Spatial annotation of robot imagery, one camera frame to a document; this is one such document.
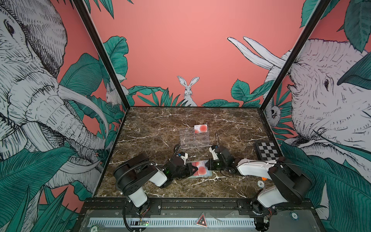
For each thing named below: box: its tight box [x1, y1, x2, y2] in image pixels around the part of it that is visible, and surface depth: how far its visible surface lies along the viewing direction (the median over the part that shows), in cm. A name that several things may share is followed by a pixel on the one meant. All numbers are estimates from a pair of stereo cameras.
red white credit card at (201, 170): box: [191, 160, 207, 176], surface depth 88 cm
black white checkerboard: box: [255, 140, 283, 161], surface depth 95 cm
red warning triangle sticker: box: [196, 211, 209, 228], surface depth 71 cm
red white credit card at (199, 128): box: [194, 124, 208, 134], surface depth 98 cm
